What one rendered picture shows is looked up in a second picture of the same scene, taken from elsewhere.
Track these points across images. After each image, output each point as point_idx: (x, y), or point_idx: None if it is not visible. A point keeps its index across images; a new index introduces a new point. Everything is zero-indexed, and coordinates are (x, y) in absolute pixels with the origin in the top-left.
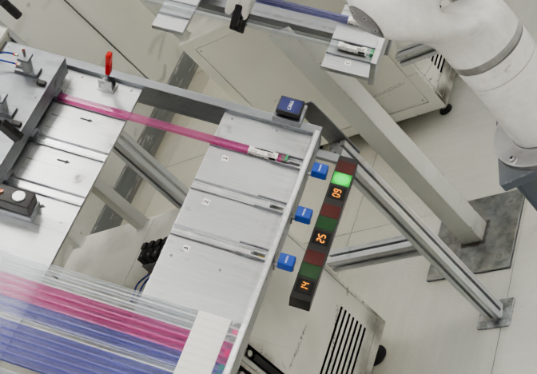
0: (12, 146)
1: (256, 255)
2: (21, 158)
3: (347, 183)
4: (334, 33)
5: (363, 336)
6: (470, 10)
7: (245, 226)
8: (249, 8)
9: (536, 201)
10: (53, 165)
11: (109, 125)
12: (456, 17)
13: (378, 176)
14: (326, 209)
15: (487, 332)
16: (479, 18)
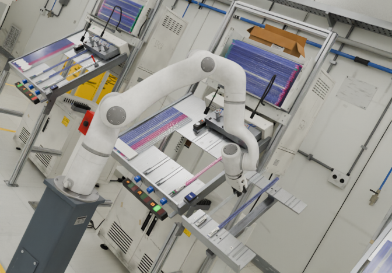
0: (215, 124)
1: (146, 173)
2: (217, 133)
3: (154, 209)
4: (214, 221)
5: None
6: (97, 128)
7: (157, 174)
8: (226, 178)
9: None
10: (210, 139)
11: (219, 154)
12: (96, 122)
13: (167, 247)
14: (148, 198)
15: None
16: (91, 128)
